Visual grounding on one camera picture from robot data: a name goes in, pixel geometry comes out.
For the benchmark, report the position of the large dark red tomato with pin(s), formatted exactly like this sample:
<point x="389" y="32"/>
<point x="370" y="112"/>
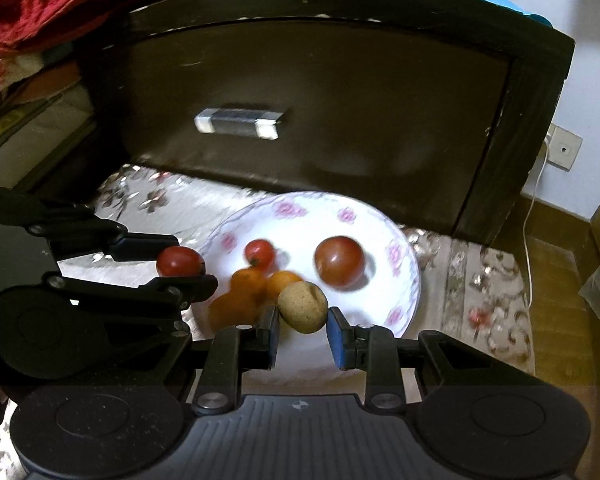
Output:
<point x="339" y="261"/>

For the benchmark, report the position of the floral embroidered table cloth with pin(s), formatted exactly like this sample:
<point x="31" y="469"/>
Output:
<point x="283" y="353"/>

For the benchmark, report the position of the orange tangerine front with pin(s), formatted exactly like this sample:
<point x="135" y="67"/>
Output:
<point x="233" y="308"/>

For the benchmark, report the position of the small red cherry tomato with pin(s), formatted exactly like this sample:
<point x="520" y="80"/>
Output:
<point x="180" y="262"/>

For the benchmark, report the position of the orange tangerine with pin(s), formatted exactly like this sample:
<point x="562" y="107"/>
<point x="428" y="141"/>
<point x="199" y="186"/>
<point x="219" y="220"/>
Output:
<point x="233" y="308"/>
<point x="250" y="282"/>
<point x="278" y="281"/>

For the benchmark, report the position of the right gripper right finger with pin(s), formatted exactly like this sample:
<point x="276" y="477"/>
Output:
<point x="372" y="350"/>

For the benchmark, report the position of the dark wooden nightstand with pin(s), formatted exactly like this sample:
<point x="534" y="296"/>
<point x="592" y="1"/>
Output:
<point x="433" y="111"/>

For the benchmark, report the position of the greenish beige longan fruit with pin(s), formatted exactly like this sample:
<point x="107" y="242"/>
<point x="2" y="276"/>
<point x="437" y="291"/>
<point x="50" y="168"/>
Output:
<point x="303" y="307"/>

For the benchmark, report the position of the white floral porcelain bowl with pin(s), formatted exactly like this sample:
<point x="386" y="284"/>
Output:
<point x="295" y="223"/>

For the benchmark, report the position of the white wall socket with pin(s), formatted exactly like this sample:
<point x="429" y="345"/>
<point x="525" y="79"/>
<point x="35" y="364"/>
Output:
<point x="563" y="147"/>

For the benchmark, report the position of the stacked folded bedding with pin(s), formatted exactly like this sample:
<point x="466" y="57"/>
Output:
<point x="43" y="108"/>

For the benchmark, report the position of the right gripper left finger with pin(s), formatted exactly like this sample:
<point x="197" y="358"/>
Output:
<point x="229" y="354"/>

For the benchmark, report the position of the silver drawer handle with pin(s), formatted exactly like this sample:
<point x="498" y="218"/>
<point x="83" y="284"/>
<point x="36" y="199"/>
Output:
<point x="259" y="124"/>

